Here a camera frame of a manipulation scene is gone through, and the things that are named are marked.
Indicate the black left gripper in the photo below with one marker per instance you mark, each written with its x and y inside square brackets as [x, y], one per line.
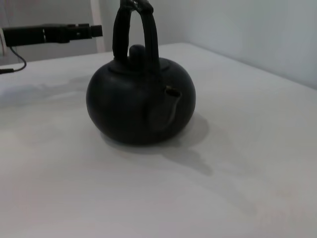
[24, 36]

